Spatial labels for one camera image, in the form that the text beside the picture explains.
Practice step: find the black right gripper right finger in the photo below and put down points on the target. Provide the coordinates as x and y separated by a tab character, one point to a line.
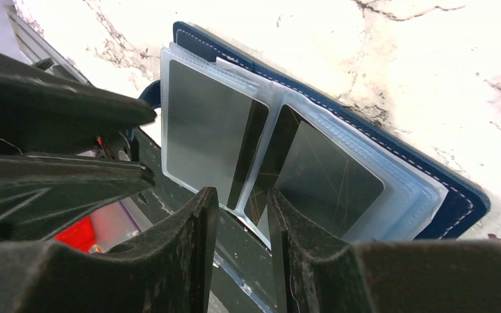
315	271

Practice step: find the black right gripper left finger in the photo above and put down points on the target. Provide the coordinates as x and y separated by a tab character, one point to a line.
167	268

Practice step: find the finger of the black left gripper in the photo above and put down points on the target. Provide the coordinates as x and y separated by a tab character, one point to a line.
42	112
41	195

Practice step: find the navy blue card holder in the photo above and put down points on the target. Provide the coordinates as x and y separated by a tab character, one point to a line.
420	199

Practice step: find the grey card in sleeve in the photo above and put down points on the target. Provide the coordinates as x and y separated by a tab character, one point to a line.
212	132

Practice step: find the black gold-lined card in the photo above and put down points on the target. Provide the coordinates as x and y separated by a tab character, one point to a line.
322	181

